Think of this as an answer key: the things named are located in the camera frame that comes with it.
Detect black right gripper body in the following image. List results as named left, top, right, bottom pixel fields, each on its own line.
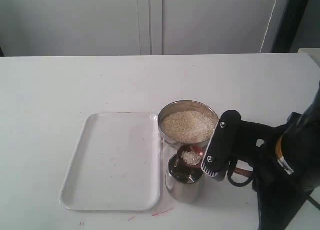
left=201, top=110, right=288, bottom=192

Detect brown wooden spoon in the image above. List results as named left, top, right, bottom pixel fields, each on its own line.
left=176, top=144, right=253, bottom=177

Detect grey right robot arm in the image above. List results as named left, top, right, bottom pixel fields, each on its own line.
left=200, top=95, right=320, bottom=229

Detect white rice heap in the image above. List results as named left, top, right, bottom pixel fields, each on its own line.
left=161, top=110, right=216, bottom=143

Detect steel bowl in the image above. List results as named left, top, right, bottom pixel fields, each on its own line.
left=158, top=100, right=219, bottom=150

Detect small stainless steel cup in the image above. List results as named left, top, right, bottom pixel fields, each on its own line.
left=165, top=154, right=205, bottom=203

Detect white rectangular plastic tray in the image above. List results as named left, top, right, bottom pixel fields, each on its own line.
left=59, top=112, right=162, bottom=211

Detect white cabinet doors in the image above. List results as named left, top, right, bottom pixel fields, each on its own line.
left=0, top=0, right=289, bottom=56

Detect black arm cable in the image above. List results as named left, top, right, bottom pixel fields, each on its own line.
left=226, top=159, right=253, bottom=187

